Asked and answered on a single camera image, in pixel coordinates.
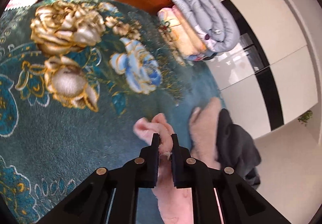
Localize peach floral folded blanket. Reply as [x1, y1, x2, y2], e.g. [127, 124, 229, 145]
[157, 5, 209, 60]

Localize dark grey garment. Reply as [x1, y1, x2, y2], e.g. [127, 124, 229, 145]
[216, 108, 262, 187]

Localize blue patterned folded blanket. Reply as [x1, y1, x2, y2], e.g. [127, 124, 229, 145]
[192, 51, 217, 61]

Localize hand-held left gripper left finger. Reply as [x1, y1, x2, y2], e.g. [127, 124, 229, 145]
[40, 133, 161, 224]

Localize grey folded quilt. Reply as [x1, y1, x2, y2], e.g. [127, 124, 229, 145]
[170, 0, 240, 53]

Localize white and black wardrobe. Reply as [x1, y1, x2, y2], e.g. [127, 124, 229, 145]
[204, 0, 320, 139]

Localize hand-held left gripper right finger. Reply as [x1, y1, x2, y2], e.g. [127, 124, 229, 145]
[170, 133, 292, 224]

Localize pink floral fleece garment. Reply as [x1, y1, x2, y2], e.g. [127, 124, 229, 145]
[133, 113, 200, 224]

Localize beige fleece garment yellow print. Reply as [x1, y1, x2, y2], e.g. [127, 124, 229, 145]
[188, 97, 223, 169]

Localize green potted plant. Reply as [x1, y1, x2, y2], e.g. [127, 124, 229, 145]
[297, 110, 314, 127]

